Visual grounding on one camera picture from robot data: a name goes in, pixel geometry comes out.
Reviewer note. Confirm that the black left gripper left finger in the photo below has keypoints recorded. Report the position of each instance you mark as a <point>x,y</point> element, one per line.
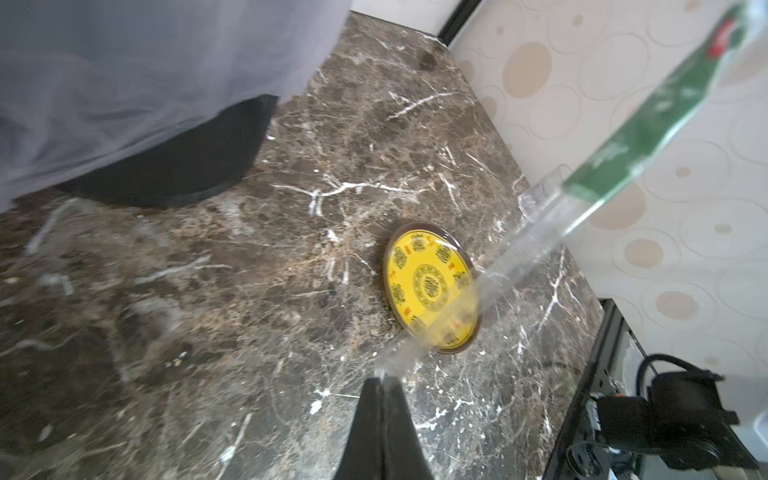
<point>363,457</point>

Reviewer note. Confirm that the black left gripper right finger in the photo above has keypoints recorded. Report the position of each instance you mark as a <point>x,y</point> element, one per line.
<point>403,457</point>

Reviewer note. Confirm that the green clear chopstick wrapper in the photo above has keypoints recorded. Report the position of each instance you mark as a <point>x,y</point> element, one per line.
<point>627,153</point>

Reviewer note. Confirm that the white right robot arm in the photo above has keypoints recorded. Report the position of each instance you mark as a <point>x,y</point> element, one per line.
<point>689,417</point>

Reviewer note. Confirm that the yellow patterned round plate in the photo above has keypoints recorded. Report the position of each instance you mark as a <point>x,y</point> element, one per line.
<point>424,270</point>

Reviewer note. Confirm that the clear plastic bin liner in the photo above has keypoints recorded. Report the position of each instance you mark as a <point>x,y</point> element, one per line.
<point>85,84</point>

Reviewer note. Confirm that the black corner frame post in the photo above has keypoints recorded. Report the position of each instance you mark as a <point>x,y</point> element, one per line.
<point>457,20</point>

